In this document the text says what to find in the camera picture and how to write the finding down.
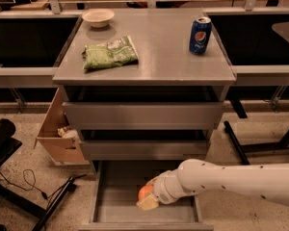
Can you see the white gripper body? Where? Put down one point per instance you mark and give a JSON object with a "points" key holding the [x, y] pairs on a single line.
{"points": [[161, 187]]}

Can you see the orange fruit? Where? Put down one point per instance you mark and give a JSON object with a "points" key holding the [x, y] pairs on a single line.
{"points": [[145, 191]]}

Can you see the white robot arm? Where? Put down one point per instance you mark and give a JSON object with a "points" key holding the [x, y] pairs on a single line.
{"points": [[193, 176]]}

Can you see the grey open bottom drawer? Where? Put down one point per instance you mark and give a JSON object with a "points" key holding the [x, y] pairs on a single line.
{"points": [[116, 192]]}

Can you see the grey middle drawer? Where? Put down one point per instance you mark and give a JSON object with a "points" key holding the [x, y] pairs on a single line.
{"points": [[143, 150]]}

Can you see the grey top drawer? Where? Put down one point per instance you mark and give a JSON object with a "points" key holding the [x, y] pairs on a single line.
{"points": [[143, 116]]}

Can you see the grey drawer cabinet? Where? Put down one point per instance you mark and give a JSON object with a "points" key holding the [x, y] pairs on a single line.
{"points": [[165, 72]]}

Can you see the black stand leg left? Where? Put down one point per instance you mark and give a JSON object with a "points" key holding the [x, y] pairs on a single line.
{"points": [[54, 203]]}

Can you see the black table leg right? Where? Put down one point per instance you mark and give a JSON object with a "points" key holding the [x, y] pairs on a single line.
{"points": [[228, 129]]}

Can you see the cardboard box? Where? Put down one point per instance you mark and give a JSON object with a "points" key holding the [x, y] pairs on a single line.
{"points": [[62, 151]]}

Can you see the crumpled wrapper in box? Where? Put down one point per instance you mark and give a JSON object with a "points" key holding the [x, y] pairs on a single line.
{"points": [[67, 132]]}

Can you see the green chip bag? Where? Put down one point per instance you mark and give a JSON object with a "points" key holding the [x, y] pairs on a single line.
{"points": [[110, 54]]}

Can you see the black chair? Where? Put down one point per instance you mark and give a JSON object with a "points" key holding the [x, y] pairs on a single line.
{"points": [[8, 145]]}

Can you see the blue Pepsi can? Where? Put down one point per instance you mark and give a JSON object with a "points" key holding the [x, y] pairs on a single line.
{"points": [[200, 35]]}

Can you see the white bowl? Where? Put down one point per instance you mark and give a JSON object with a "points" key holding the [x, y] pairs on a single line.
{"points": [[98, 18]]}

